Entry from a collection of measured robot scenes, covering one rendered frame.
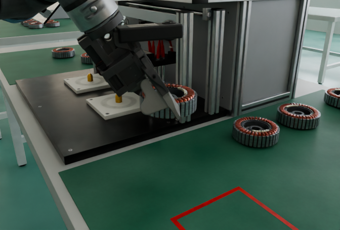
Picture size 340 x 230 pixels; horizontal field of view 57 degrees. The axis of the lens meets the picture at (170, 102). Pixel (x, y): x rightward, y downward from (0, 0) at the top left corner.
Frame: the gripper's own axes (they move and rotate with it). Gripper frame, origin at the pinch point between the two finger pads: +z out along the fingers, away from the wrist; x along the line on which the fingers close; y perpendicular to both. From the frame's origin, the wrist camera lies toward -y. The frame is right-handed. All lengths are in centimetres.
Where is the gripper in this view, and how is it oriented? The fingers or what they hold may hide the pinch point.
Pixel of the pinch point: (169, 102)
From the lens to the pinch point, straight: 61.3
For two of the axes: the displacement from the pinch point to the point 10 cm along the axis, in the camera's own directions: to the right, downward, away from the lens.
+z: 4.8, 7.3, 4.9
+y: -8.1, 5.8, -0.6
